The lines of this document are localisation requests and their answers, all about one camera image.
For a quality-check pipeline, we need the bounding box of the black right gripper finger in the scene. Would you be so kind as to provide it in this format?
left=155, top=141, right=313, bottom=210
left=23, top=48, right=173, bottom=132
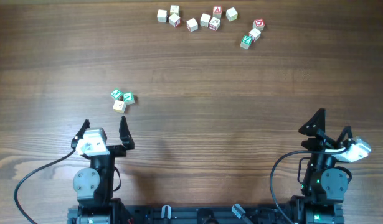
left=336, top=126, right=353, bottom=145
left=298, top=108, right=326, bottom=137

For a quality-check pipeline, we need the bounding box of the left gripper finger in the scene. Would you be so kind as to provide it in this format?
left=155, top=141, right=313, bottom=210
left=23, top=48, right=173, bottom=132
left=71, top=119, right=90, bottom=149
left=119, top=116, right=135, bottom=150

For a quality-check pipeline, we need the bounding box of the yellow picture block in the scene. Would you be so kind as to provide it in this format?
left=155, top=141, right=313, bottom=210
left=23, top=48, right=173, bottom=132
left=113, top=100, right=126, bottom=113

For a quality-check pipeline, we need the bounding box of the green V letter block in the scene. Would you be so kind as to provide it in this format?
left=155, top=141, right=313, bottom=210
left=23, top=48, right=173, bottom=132
left=123, top=91, right=135, bottom=105

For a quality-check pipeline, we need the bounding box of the green J letter block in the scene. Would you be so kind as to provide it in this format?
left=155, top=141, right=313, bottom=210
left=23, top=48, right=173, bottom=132
left=111, top=88, right=123, bottom=100

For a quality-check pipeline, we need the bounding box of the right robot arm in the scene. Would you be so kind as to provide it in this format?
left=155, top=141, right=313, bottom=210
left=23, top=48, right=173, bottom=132
left=285, top=124, right=354, bottom=224

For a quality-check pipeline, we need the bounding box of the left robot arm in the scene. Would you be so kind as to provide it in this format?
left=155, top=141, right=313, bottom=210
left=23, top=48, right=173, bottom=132
left=67, top=116, right=337, bottom=223

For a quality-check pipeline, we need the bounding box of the green Z letter block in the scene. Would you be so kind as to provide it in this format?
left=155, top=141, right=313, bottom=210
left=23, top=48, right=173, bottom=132
left=240, top=35, right=253, bottom=49

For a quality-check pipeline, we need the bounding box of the white block red side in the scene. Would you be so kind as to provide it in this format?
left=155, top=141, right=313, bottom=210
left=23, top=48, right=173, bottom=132
left=249, top=28, right=261, bottom=42

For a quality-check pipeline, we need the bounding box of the red O letter block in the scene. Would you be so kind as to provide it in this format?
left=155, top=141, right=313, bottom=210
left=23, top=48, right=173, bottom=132
left=253, top=18, right=265, bottom=31

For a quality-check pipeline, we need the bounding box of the red U letter block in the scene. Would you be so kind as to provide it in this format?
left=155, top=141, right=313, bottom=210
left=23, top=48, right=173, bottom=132
left=168, top=13, right=181, bottom=27

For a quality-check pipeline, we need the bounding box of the white block far left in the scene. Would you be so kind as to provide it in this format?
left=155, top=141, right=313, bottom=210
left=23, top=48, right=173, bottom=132
left=157, top=9, right=168, bottom=23

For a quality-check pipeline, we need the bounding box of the white block red edge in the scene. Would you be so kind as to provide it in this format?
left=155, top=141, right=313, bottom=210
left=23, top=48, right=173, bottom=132
left=186, top=18, right=198, bottom=32

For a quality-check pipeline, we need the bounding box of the white block top row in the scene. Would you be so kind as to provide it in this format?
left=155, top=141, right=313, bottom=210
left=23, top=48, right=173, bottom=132
left=169, top=5, right=180, bottom=15

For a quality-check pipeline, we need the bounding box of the yellow edged white block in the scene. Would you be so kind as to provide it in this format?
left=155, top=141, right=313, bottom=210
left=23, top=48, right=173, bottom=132
left=226, top=7, right=238, bottom=22

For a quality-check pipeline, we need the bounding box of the plain white wooden block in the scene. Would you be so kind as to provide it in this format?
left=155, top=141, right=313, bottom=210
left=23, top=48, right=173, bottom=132
left=200, top=13, right=211, bottom=27

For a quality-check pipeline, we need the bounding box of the red picture block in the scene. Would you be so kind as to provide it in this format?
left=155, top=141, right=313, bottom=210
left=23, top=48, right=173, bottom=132
left=208, top=17, right=221, bottom=31

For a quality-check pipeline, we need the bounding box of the red A letter block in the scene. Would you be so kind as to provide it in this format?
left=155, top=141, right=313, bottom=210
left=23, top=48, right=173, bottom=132
left=212, top=6, right=222, bottom=19

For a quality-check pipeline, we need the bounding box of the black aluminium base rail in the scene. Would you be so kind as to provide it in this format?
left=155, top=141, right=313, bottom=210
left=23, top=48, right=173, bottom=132
left=67, top=204, right=345, bottom=224

